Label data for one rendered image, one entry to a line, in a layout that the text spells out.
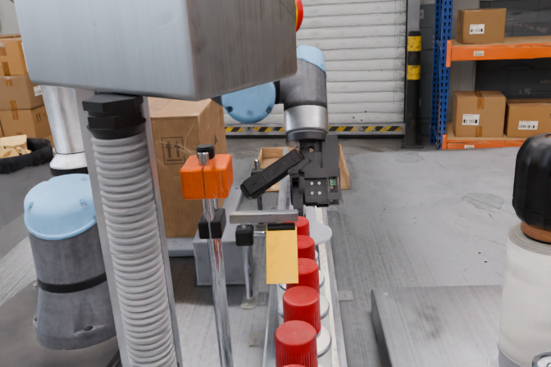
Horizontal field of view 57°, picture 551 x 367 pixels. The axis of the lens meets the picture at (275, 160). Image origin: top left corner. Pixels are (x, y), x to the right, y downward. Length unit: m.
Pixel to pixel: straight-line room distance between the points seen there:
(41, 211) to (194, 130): 0.38
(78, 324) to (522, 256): 0.61
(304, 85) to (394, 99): 4.06
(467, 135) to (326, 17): 1.62
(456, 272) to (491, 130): 3.41
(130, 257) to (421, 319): 0.55
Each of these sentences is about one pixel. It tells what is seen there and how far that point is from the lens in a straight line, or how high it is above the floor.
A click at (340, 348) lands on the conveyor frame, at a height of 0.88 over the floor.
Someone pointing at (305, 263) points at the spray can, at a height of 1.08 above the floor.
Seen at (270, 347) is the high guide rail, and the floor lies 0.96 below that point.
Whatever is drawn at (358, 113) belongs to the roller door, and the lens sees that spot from 4.95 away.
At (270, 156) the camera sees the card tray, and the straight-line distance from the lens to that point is 1.68.
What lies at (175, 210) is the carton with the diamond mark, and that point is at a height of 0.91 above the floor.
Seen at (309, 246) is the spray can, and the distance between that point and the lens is 0.55.
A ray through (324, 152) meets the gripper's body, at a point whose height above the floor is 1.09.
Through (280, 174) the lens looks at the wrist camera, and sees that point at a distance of 0.84.
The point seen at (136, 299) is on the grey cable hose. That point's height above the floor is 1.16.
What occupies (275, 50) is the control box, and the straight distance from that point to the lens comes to 0.31.
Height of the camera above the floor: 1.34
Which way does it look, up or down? 18 degrees down
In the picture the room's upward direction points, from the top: 3 degrees counter-clockwise
